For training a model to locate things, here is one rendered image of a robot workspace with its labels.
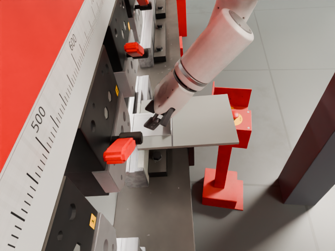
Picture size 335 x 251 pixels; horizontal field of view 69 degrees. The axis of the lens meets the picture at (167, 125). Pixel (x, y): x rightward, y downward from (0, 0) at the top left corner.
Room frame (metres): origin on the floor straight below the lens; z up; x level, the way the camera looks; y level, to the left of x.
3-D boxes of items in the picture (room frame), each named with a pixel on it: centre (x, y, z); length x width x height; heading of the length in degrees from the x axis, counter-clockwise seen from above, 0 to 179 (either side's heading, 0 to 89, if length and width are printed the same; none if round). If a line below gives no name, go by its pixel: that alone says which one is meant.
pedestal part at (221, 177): (0.65, -0.26, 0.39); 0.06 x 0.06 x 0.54; 73
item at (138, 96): (0.50, 0.09, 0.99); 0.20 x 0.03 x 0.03; 174
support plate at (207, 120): (0.45, -0.05, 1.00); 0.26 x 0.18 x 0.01; 84
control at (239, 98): (0.65, -0.26, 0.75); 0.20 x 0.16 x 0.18; 163
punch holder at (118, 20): (0.44, 0.10, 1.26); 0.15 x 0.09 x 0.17; 174
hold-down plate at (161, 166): (0.50, 0.03, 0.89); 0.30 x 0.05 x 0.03; 174
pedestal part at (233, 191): (0.64, -0.29, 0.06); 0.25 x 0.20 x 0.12; 73
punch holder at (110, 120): (0.24, 0.12, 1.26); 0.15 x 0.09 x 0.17; 174
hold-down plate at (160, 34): (1.06, -0.03, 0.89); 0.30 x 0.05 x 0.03; 174
